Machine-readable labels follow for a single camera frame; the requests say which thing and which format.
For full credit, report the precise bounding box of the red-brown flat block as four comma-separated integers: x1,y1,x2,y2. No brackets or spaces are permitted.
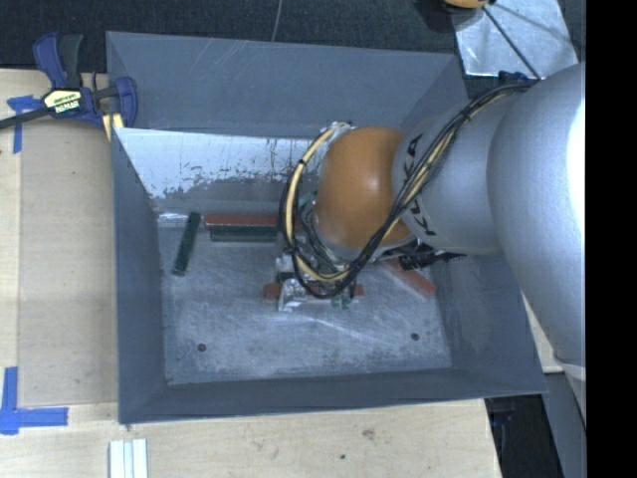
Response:
262,282,365,301
381,258,439,299

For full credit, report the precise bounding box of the grey metal bin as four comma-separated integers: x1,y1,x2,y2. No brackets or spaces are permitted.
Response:
105,30,549,425

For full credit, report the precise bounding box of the pale wood flat board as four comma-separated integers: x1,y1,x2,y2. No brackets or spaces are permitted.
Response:
17,122,120,408

